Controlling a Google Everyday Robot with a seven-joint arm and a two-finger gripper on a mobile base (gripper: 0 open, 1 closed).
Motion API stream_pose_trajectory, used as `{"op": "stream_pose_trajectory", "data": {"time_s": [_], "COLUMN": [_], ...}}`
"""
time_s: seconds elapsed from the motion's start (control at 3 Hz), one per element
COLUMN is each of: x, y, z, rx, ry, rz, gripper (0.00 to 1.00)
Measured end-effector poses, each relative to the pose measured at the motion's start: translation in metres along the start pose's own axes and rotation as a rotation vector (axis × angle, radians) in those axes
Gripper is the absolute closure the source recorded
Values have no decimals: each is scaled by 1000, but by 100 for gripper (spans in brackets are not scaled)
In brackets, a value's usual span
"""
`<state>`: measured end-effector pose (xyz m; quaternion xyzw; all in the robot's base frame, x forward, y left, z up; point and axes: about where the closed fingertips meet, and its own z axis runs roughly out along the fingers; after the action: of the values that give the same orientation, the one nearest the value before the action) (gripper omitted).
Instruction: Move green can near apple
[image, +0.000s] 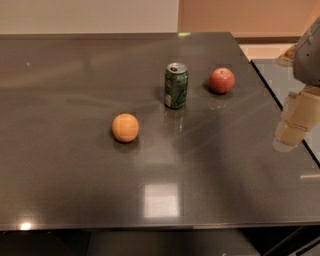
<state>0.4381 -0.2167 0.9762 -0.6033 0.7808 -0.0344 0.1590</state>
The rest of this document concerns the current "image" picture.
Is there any green soda can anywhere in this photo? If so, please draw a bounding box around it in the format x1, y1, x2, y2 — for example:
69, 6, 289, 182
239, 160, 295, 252
164, 62, 189, 109

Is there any red apple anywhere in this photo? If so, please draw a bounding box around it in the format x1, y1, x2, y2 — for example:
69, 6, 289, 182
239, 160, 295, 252
209, 68, 235, 94

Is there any orange fruit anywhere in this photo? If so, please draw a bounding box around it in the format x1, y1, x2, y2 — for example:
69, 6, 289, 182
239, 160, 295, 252
112, 113, 139, 143

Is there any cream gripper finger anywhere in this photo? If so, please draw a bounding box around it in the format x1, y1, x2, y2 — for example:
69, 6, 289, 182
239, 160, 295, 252
275, 45, 296, 66
273, 85, 320, 152

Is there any grey side table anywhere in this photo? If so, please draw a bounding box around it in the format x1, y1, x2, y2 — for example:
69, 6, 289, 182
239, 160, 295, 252
251, 59, 320, 165

